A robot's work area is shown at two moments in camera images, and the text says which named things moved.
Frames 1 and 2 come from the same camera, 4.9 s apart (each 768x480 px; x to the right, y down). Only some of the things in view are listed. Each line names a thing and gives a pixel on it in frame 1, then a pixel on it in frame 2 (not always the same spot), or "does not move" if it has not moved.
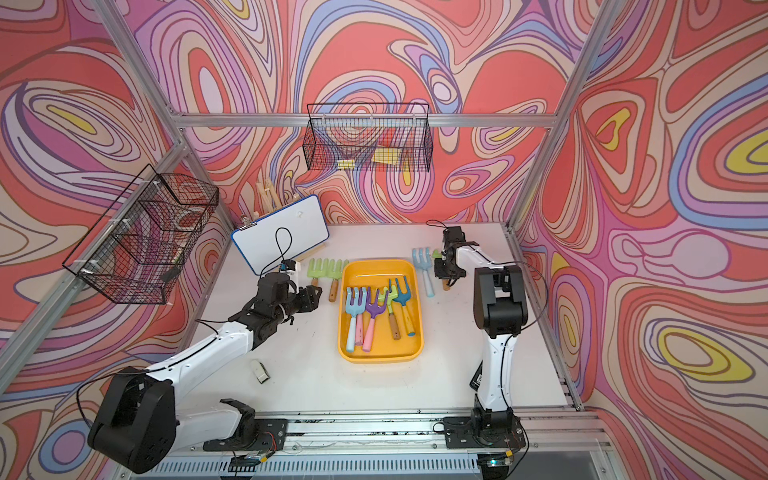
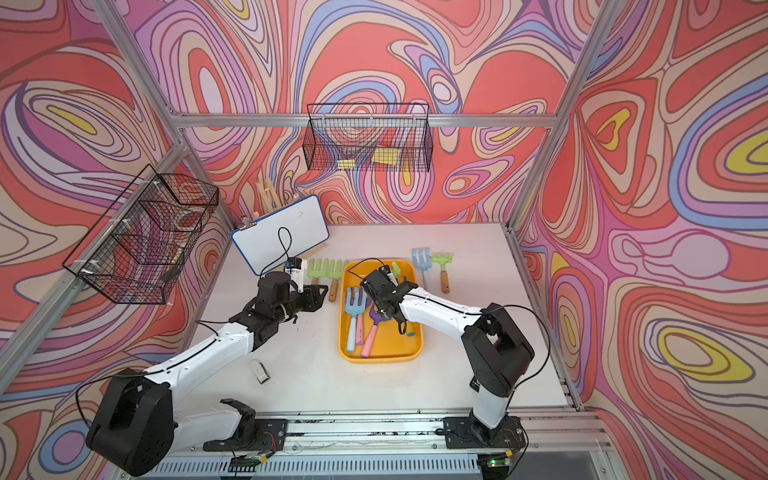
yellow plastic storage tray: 384,349 does not move
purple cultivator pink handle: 359,330 does not move
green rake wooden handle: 318,272 does not move
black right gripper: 443,275 to 379,309
